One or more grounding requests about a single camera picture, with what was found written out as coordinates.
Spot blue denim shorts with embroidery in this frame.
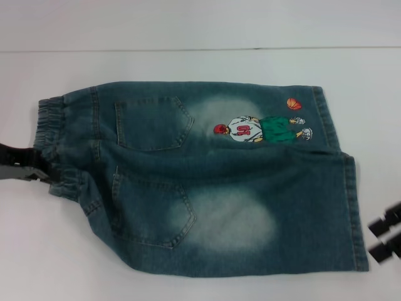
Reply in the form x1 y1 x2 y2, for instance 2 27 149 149
36 80 370 272

